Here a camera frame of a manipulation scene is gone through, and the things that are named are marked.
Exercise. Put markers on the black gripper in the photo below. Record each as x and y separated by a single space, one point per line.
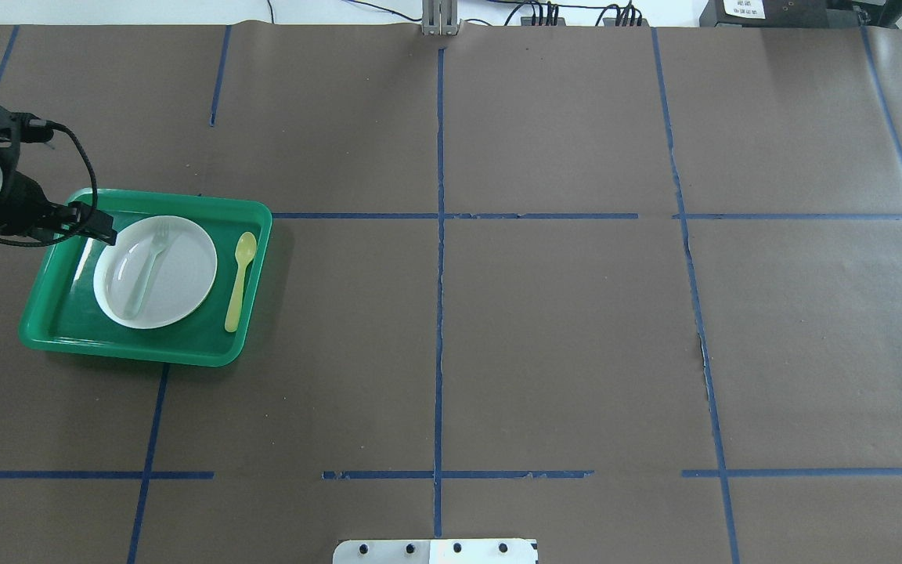
21 201

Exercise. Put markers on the pale green plastic fork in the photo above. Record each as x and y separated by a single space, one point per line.
160 242

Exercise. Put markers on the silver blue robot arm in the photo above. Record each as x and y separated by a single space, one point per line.
29 243

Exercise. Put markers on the white round plate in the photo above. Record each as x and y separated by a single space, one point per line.
182 279

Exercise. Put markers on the green plastic tray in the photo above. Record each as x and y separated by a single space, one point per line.
62 313

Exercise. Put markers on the yellow plastic spoon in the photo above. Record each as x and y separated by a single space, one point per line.
246 247

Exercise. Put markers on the black box with label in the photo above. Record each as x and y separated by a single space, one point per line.
800 14

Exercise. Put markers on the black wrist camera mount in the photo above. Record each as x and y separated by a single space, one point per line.
17 128

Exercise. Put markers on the aluminium frame post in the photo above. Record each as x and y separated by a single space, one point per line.
440 18

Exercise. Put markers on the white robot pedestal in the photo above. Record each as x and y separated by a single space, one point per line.
467 550

